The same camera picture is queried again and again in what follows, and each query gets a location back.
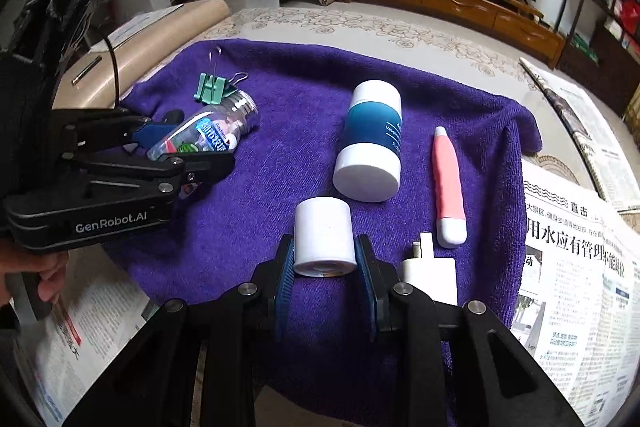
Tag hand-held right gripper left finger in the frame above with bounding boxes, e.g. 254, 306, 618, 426
62, 234, 296, 427

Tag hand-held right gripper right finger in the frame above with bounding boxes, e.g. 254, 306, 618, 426
354, 234, 586, 427

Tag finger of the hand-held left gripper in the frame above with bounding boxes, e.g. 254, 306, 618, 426
50, 107, 187, 154
70, 150, 237, 200

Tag clear plastic bottle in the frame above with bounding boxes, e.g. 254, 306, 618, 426
146, 90, 261, 161

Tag white charger plug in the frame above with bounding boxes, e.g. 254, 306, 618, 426
400, 232, 458, 307

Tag green binder clip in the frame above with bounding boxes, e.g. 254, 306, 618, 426
193, 48, 248, 104

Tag white cylinder roll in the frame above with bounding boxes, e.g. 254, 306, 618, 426
292, 198, 358, 279

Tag pink and white tube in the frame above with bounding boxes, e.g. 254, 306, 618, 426
432, 126, 468, 249

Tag blue and white bottle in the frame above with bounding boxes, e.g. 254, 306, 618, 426
332, 80, 403, 202

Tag person's left hand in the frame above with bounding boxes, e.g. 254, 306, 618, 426
0, 249, 71, 308

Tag dark pen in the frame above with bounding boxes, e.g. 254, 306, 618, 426
71, 56, 103, 86

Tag beige wooden bench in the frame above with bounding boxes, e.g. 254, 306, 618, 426
52, 0, 231, 110

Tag white paper sheets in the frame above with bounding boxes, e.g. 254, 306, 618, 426
107, 4, 186, 50

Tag purple towel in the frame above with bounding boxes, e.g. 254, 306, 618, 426
102, 38, 545, 427

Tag open newspaper spread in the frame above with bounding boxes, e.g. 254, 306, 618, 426
15, 152, 640, 427

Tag folded newspaper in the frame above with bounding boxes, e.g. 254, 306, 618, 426
519, 57, 640, 212

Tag dark display shelf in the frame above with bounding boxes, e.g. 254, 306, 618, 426
552, 0, 640, 118

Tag black cable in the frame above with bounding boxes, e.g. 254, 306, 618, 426
106, 38, 121, 110

